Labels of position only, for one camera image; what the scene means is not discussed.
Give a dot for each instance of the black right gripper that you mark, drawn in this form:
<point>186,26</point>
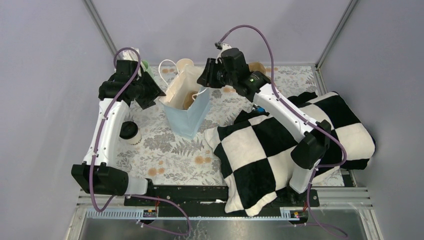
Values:
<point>206,78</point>

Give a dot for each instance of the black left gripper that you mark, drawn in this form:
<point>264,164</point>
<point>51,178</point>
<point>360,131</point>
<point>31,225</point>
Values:
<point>154,90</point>

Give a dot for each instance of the single cardboard cup carrier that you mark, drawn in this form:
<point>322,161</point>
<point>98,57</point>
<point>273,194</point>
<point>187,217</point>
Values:
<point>189,100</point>

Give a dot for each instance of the black plastic cup lid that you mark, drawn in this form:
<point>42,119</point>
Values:
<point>129,130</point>

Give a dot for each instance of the single white paper cup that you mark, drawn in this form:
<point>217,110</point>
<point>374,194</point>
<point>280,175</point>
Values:
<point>135,140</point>

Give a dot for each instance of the light blue paper bag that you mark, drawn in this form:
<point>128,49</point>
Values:
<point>185,123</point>

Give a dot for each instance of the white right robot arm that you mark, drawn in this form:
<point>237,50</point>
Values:
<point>312,137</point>

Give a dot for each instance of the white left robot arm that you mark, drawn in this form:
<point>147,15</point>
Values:
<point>98,172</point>

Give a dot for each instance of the green cup with straws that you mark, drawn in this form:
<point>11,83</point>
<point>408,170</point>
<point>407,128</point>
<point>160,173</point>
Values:
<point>146,68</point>

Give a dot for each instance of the stack of paper cups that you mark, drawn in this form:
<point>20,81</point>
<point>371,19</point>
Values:
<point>180,64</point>

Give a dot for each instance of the stack of cardboard cup carriers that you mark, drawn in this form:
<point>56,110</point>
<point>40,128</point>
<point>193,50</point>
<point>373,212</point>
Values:
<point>257,66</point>

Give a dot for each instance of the blue white patterned object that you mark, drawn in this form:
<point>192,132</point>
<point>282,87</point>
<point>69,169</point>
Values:
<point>258,108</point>

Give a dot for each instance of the floral patterned table mat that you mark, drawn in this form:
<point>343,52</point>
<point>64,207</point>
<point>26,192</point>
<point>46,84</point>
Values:
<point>169,159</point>

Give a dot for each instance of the black white checkered pillow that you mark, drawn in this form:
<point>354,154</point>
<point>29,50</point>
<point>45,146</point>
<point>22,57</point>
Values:
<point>255,151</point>

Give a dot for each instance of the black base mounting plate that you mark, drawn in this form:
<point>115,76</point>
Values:
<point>210,202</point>

